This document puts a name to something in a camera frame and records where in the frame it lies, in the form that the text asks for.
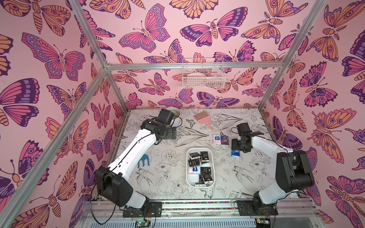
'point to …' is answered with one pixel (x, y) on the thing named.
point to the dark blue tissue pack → (224, 139)
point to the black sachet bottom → (207, 178)
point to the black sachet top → (205, 157)
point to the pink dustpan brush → (203, 118)
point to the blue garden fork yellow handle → (143, 158)
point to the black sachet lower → (205, 171)
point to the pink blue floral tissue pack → (216, 139)
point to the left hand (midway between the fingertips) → (168, 132)
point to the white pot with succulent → (175, 111)
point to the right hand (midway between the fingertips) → (235, 146)
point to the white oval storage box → (196, 181)
